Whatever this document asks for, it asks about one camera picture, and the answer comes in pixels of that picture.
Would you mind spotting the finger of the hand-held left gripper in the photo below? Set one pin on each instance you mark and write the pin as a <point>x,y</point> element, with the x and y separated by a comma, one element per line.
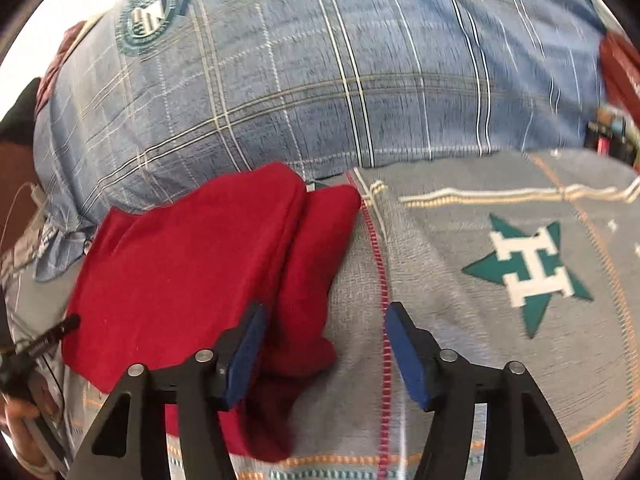
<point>60,329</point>

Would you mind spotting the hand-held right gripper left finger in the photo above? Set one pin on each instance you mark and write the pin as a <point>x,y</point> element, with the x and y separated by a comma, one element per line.
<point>247,355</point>

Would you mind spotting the red garment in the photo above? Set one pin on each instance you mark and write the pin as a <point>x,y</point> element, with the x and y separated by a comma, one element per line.
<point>175,285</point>

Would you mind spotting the grey star print bed sheet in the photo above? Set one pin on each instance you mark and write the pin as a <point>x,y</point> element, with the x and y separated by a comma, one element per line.
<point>500,320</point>

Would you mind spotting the black cloth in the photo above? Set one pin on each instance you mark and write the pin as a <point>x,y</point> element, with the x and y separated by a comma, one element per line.
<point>20,107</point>

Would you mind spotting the dark red pillow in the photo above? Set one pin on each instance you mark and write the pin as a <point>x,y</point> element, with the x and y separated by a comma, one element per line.
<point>55,70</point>

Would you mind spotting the red plastic bag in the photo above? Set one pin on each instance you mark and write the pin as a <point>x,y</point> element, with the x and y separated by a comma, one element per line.
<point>620,70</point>

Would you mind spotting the person's left hand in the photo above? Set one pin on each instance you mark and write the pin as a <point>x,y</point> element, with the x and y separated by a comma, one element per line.
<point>17,425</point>

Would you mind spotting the blue plaid pillow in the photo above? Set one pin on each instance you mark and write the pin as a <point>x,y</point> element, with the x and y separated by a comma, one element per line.
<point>325,85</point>

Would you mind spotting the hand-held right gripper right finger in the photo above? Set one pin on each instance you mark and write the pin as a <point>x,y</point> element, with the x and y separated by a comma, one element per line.
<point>407,355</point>

